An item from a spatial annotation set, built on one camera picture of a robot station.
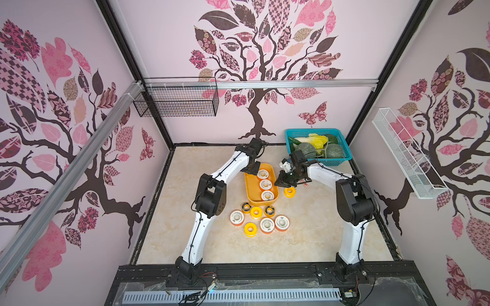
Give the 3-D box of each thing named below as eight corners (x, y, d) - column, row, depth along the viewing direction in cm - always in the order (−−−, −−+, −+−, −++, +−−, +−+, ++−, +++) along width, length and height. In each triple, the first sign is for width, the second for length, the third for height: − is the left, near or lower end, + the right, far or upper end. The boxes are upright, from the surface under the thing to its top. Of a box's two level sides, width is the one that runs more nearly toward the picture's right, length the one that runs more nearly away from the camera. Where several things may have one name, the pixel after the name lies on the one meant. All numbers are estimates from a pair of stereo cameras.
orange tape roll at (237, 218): (229, 226, 89) (229, 224, 87) (230, 211, 93) (230, 210, 92) (243, 225, 88) (243, 224, 87) (244, 211, 93) (244, 210, 92)
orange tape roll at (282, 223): (275, 231, 87) (275, 229, 85) (274, 217, 92) (274, 215, 90) (290, 231, 87) (291, 229, 85) (288, 217, 92) (289, 215, 90)
